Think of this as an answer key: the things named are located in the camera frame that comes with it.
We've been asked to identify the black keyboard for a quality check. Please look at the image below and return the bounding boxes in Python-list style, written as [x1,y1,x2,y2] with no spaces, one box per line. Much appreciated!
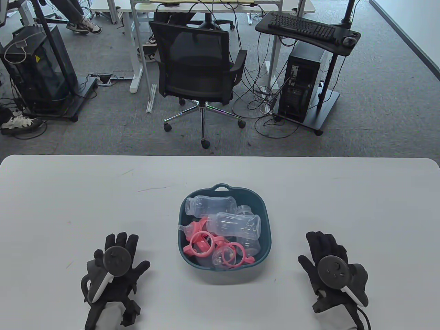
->
[267,13,337,43]

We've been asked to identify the bundle of black cables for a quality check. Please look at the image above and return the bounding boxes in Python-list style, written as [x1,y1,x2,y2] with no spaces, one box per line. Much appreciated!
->
[232,52,300,139]
[0,96,47,141]

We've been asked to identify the black tracking controller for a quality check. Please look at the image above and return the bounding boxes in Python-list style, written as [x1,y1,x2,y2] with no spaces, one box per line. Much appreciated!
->
[317,256,369,307]
[81,246,133,304]

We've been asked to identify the black rolling keyboard stand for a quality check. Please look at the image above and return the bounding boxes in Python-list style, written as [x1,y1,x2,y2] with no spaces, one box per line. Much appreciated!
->
[255,0,361,135]

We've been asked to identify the teal plastic basin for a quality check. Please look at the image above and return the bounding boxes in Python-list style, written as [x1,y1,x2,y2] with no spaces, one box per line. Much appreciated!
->
[178,183,272,274]

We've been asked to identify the person's right hand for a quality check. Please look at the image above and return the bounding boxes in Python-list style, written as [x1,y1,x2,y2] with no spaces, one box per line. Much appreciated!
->
[298,231,349,296]

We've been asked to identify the black cable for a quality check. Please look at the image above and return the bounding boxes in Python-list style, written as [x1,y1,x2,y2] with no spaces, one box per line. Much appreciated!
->
[356,306,372,330]

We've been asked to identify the pink bottle handle ring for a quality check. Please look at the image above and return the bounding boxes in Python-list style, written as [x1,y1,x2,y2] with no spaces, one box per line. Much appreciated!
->
[210,235,238,249]
[222,242,255,268]
[183,231,222,257]

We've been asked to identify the white office desk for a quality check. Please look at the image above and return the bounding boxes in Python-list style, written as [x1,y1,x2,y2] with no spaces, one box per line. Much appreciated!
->
[90,0,316,113]

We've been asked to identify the black computer tower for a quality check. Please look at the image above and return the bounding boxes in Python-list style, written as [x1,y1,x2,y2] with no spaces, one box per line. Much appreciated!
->
[278,41,327,123]

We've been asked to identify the clear pink baby bottle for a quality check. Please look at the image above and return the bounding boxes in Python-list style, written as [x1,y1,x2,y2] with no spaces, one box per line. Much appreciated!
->
[206,212,262,240]
[235,205,261,257]
[185,195,237,217]

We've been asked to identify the person's left hand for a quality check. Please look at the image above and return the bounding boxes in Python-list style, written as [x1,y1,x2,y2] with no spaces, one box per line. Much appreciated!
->
[88,233,151,304]

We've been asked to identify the black chair base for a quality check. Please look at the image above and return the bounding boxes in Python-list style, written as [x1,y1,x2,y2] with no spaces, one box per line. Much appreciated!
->
[187,12,235,31]
[36,14,69,24]

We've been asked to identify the black glass equipment case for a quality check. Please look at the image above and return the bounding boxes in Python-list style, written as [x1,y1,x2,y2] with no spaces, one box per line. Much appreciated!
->
[0,23,78,114]

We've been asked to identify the black mesh office chair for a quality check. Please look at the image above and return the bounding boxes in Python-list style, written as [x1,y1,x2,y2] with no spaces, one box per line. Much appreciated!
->
[148,20,248,149]

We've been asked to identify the black rolling cart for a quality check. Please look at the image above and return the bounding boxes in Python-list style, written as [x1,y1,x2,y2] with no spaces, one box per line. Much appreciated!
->
[21,0,98,122]

